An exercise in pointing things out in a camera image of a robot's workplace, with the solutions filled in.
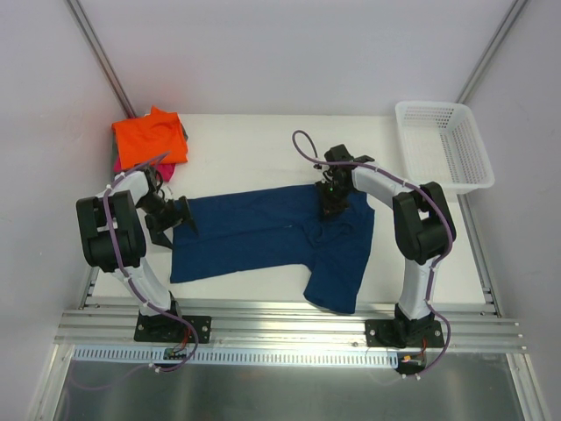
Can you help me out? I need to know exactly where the white plastic basket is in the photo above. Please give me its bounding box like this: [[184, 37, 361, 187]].
[[394, 101, 495, 195]]

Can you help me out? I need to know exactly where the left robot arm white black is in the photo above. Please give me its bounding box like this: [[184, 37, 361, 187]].
[[75, 165, 198, 340]]

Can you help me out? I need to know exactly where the aluminium mounting rail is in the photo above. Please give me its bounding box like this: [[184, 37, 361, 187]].
[[54, 297, 529, 353]]

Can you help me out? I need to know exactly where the pink folded t-shirt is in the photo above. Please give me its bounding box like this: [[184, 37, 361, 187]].
[[113, 158, 176, 182]]

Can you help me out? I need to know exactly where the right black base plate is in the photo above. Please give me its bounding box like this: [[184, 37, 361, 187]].
[[365, 318, 444, 349]]

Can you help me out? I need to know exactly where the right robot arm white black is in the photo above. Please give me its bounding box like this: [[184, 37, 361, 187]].
[[316, 145, 456, 348]]

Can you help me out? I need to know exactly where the orange folded t-shirt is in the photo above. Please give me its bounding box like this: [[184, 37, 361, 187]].
[[111, 106, 188, 169]]

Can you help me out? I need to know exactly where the white slotted cable duct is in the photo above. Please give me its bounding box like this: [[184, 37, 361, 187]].
[[72, 345, 398, 368]]

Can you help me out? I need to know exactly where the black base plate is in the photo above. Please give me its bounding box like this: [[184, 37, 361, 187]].
[[133, 314, 212, 344], [365, 318, 444, 349]]

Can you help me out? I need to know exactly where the blue t-shirt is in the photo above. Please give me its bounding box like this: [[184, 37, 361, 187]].
[[170, 185, 375, 315]]

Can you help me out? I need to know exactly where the grey folded t-shirt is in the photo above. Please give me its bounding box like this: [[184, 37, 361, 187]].
[[111, 126, 188, 174]]

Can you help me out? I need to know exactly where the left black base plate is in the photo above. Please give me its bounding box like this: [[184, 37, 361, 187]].
[[133, 314, 212, 344]]

